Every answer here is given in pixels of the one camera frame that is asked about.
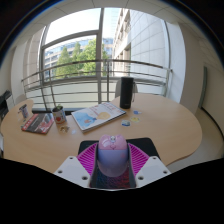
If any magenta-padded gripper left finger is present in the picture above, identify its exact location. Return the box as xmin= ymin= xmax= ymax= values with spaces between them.
xmin=53 ymin=143 xmax=99 ymax=189

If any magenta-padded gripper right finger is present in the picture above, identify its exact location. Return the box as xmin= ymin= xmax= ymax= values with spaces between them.
xmin=126 ymin=143 xmax=172 ymax=189

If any pink and lilac computer mouse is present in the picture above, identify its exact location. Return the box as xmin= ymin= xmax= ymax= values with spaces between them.
xmin=96 ymin=134 xmax=130 ymax=178

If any black mouse pad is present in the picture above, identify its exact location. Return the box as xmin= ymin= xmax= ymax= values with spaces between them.
xmin=77 ymin=137 xmax=161 ymax=190

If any brownish sticker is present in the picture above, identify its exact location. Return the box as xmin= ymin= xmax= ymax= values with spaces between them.
xmin=58 ymin=124 xmax=70 ymax=134

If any tin can plant pot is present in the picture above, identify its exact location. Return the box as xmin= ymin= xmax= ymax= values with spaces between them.
xmin=51 ymin=104 xmax=67 ymax=125

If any open light blue booklet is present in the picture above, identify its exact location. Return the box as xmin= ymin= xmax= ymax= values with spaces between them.
xmin=70 ymin=101 xmax=127 ymax=134

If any red and blue magazine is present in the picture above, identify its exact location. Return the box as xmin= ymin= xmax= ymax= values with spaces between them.
xmin=20 ymin=112 xmax=55 ymax=135

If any black cylindrical bottle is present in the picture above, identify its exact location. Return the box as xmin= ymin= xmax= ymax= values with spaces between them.
xmin=119 ymin=76 xmax=135 ymax=110

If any grey metal balcony railing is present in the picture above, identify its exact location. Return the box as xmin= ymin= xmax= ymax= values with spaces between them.
xmin=20 ymin=59 xmax=174 ymax=102

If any black and white printer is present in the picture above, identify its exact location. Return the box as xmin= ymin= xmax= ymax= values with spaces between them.
xmin=0 ymin=89 xmax=13 ymax=121

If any grey window frame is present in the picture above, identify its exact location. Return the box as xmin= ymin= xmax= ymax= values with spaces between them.
xmin=39 ymin=8 xmax=105 ymax=104

